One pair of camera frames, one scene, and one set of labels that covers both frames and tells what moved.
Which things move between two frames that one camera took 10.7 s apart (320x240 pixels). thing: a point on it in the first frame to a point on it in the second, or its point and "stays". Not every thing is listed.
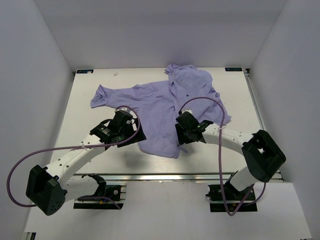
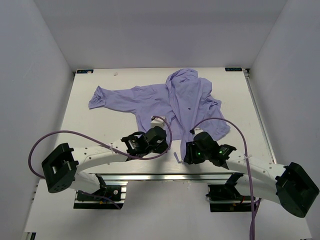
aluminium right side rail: [246, 74] stays
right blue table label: [233, 69] stays
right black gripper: [182, 139] to [190, 157]
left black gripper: [139, 137] to [163, 145]
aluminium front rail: [159, 177] stays
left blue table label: [85, 71] stays
